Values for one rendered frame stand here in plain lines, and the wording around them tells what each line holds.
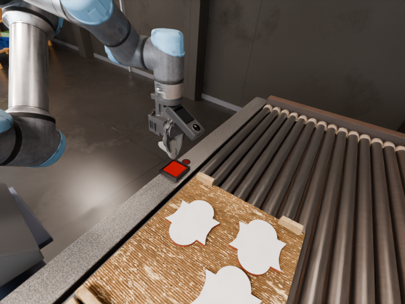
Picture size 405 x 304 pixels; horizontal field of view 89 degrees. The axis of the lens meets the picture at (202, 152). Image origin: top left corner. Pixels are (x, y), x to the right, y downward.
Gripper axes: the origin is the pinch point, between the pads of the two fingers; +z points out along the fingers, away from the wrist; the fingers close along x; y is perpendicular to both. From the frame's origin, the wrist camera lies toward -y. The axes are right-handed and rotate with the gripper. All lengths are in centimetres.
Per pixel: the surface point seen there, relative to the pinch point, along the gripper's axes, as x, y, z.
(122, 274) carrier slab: 32.3, -12.3, 4.9
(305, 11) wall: -237, 19, -37
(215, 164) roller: -12.2, -9.0, 6.8
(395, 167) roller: -56, -67, 6
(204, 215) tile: 10.6, -18.7, 3.7
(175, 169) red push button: 0.4, -0.2, 5.5
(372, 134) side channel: -81, -60, 6
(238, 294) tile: 22.1, -34.0, 3.7
